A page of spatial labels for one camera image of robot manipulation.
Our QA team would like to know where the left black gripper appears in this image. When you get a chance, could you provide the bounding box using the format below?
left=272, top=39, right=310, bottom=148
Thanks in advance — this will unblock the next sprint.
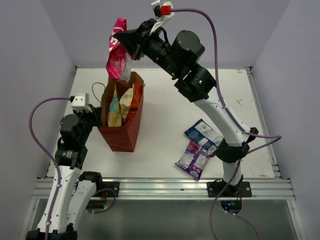
left=72, top=103, right=103, bottom=144

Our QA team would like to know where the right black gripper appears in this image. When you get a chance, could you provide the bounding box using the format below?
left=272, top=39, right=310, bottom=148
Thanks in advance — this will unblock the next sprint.
left=114, top=18, right=182, bottom=79

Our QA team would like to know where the pink snack bag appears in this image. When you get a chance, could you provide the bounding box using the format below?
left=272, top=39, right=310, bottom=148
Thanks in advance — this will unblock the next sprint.
left=106, top=17, right=132, bottom=86

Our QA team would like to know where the tan paper snack bag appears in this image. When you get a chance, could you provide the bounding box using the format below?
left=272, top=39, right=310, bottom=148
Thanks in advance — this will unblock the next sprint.
left=107, top=85, right=133, bottom=127

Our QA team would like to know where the red paper bag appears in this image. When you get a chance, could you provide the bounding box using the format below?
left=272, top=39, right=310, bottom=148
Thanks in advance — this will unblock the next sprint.
left=98, top=71, right=145, bottom=152

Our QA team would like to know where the large orange chips bag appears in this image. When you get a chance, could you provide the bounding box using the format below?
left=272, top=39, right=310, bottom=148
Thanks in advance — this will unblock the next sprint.
left=129, top=81, right=144, bottom=112

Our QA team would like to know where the blue snack bag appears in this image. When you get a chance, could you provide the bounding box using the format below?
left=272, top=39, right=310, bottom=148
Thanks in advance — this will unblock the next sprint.
left=184, top=118, right=223, bottom=156

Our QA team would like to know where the purple snack bag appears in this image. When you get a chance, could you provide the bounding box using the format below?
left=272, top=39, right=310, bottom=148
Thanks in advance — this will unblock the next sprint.
left=175, top=140, right=211, bottom=180

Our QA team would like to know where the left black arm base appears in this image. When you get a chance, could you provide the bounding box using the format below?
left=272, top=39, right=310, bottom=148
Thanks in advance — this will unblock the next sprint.
left=98, top=181, right=120, bottom=200

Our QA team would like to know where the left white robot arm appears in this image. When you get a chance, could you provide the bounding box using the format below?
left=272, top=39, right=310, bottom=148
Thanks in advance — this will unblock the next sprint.
left=26, top=104, right=104, bottom=240

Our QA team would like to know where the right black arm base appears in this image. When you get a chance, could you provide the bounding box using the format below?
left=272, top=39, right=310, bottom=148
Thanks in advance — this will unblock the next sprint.
left=206, top=180, right=253, bottom=214

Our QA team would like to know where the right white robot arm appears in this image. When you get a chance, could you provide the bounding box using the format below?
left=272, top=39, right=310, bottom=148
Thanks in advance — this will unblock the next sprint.
left=114, top=18, right=259, bottom=197

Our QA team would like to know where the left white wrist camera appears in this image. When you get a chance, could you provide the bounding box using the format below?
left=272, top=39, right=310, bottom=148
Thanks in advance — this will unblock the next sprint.
left=71, top=93, right=92, bottom=113

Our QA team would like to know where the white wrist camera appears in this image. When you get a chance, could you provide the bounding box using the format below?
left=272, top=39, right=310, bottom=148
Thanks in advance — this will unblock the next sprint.
left=71, top=93, right=92, bottom=113
left=150, top=0, right=175, bottom=35

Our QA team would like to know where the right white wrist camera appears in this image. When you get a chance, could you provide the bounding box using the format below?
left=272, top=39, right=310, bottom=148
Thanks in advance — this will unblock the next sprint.
left=150, top=0, right=175, bottom=35

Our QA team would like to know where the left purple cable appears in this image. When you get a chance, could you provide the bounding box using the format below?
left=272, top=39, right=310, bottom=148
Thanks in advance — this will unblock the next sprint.
left=28, top=97, right=72, bottom=240

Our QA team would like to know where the aluminium front rail frame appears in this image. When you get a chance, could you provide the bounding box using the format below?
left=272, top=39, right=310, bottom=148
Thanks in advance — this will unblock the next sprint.
left=26, top=67, right=307, bottom=240

